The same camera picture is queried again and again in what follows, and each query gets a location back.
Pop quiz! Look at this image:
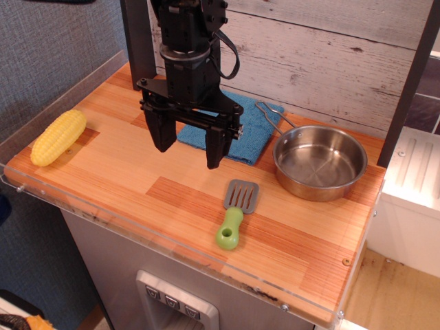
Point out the dark grey left post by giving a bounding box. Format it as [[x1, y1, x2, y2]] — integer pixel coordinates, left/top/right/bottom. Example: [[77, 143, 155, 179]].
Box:
[[120, 0, 157, 90]]

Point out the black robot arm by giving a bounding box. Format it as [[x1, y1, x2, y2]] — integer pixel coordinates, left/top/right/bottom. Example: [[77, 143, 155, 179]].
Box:
[[137, 1, 243, 169]]

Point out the grey toy fridge cabinet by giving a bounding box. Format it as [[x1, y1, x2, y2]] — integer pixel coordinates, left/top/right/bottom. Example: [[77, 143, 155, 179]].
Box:
[[62, 211, 314, 329]]

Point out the blue cloth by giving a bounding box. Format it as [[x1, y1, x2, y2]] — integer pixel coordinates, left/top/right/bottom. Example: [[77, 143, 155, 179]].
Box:
[[177, 91, 275, 166]]

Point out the grey spatula green handle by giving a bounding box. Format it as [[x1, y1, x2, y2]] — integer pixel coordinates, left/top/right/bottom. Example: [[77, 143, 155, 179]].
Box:
[[215, 179, 259, 250]]

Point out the stainless steel pot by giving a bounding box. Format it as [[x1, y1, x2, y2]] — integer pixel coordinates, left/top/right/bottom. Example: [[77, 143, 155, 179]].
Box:
[[255, 101, 368, 202]]

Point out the orange object bottom left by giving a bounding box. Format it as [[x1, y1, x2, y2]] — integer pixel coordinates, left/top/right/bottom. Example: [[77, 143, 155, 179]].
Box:
[[0, 313, 55, 330]]

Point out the yellow plastic corn cob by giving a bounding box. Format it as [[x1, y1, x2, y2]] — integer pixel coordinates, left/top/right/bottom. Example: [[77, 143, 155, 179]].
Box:
[[30, 109, 87, 166]]

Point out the dark grey right post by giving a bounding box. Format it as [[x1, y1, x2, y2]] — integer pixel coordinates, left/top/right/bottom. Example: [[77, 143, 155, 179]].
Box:
[[377, 0, 439, 168]]

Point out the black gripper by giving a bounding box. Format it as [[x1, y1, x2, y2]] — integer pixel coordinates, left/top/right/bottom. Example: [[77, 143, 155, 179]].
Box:
[[137, 56, 243, 169]]

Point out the dark grey post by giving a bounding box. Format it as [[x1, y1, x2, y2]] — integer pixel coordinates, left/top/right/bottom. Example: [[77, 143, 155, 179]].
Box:
[[120, 0, 157, 90], [377, 0, 439, 168]]

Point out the clear acrylic edge guard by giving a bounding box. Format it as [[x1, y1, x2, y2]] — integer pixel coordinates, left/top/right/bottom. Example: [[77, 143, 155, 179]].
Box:
[[5, 160, 348, 329]]

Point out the black cable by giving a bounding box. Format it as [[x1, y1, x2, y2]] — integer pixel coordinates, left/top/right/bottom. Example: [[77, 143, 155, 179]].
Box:
[[208, 30, 241, 80]]

